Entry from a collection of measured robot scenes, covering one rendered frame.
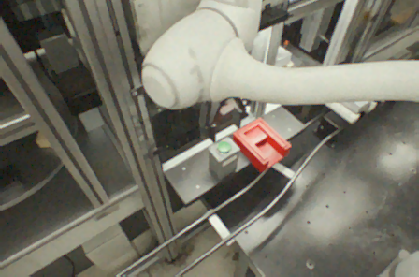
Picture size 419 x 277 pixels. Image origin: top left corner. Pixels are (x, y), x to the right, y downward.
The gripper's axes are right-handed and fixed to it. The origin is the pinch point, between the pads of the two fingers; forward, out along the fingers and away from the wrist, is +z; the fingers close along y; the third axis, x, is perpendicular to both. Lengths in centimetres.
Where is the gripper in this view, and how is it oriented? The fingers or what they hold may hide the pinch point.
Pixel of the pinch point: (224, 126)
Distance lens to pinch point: 79.0
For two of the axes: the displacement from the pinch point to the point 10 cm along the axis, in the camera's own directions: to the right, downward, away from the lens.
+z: -0.1, 6.5, 7.6
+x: 5.8, 6.3, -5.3
